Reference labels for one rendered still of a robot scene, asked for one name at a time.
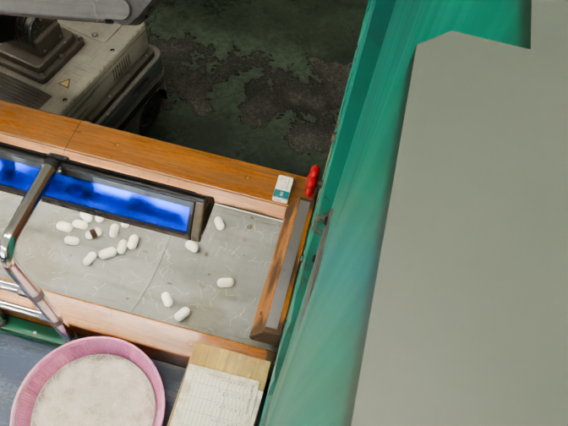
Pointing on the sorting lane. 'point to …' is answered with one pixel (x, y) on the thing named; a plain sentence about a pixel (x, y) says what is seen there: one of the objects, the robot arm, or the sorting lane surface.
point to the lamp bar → (109, 193)
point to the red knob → (313, 182)
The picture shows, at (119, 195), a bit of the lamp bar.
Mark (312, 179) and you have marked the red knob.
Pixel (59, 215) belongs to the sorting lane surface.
